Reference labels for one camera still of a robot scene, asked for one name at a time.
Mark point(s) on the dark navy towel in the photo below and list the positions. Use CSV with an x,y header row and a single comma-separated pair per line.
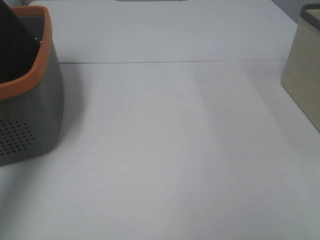
x,y
18,46

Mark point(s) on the grey basket with orange rim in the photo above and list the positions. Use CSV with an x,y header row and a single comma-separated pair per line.
x,y
32,106

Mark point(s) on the beige fabric storage box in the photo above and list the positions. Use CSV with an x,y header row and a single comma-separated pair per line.
x,y
301,77

